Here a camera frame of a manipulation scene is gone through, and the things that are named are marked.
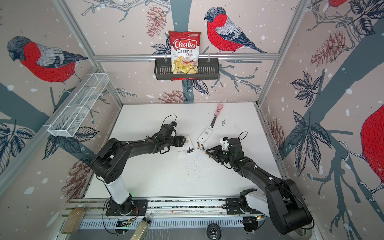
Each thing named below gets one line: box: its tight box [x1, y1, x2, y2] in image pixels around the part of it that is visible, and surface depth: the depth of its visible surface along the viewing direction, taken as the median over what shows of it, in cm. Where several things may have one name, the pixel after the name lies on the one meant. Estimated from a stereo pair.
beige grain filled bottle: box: [130, 216, 152, 240], surface depth 67 cm
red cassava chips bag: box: [168, 30, 201, 74], surface depth 86 cm
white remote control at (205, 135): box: [197, 127, 214, 143], surface depth 103 cm
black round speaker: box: [205, 223, 223, 240], surface depth 59 cm
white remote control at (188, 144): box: [184, 135, 195, 154], surface depth 97 cm
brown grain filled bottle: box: [61, 203, 86, 234], surface depth 69 cm
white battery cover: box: [177, 150, 187, 158], surface depth 94 cm
